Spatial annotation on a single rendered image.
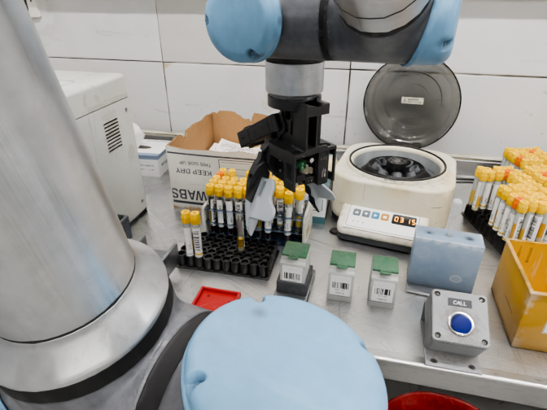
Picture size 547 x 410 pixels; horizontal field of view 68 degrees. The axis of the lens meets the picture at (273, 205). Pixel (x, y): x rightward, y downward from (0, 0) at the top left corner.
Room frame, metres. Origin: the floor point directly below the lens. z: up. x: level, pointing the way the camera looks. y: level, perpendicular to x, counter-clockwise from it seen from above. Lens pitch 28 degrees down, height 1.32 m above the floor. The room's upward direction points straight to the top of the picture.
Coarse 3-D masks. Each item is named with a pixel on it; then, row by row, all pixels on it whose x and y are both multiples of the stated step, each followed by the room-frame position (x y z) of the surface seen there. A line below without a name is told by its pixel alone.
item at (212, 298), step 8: (200, 288) 0.52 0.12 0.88; (208, 288) 0.52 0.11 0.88; (216, 288) 0.52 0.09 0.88; (200, 296) 0.51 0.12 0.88; (208, 296) 0.51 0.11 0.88; (216, 296) 0.51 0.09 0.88; (224, 296) 0.51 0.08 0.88; (232, 296) 0.51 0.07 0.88; (240, 296) 0.51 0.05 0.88; (200, 304) 0.49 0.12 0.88; (208, 304) 0.49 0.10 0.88; (216, 304) 0.49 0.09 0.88; (224, 304) 0.49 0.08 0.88
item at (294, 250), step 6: (288, 246) 0.54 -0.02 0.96; (294, 246) 0.54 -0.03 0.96; (300, 246) 0.54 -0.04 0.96; (306, 246) 0.54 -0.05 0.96; (282, 252) 0.52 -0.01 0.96; (288, 252) 0.52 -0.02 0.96; (294, 252) 0.52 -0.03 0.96; (300, 252) 0.52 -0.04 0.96; (306, 252) 0.52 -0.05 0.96; (288, 258) 0.51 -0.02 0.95; (294, 258) 0.51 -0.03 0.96; (300, 258) 0.51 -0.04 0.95
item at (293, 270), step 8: (280, 264) 0.51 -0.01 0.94; (288, 264) 0.51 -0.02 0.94; (296, 264) 0.50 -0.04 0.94; (304, 264) 0.50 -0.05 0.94; (280, 272) 0.51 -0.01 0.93; (288, 272) 0.51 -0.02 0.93; (296, 272) 0.50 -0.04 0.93; (304, 272) 0.50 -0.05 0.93; (288, 280) 0.51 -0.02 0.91; (296, 280) 0.50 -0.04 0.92; (304, 280) 0.50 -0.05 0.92
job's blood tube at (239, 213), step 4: (236, 212) 0.61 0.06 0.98; (240, 212) 0.62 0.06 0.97; (236, 216) 0.61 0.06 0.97; (240, 216) 0.60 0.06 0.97; (236, 220) 0.61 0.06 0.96; (240, 220) 0.60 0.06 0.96; (236, 224) 0.61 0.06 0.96; (240, 224) 0.60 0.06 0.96; (236, 228) 0.61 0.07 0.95; (240, 228) 0.60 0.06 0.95; (240, 232) 0.60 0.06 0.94; (240, 236) 0.60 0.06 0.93; (240, 240) 0.60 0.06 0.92; (240, 244) 0.60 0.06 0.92; (244, 244) 0.61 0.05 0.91; (240, 248) 0.60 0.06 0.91; (244, 248) 0.61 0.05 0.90
